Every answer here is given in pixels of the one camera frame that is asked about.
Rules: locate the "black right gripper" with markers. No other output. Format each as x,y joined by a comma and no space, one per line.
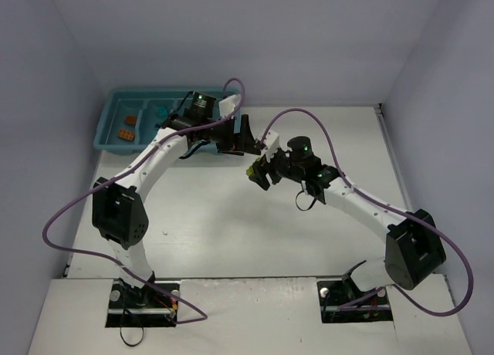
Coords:
268,170

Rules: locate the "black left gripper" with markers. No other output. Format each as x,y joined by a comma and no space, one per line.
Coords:
236,135

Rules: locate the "brown long lego brick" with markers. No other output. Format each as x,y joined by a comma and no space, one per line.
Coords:
127,135

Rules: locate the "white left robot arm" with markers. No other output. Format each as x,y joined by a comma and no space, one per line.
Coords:
118,211

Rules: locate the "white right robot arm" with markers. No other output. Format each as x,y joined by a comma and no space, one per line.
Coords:
412,251

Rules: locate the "teal compartment tray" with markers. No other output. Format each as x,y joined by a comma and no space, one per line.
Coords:
142,102

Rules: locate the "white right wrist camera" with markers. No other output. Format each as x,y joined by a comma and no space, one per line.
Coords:
269,145

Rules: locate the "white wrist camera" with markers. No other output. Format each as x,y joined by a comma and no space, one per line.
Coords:
228,105
269,145

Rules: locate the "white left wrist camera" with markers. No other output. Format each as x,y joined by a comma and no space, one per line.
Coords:
228,105

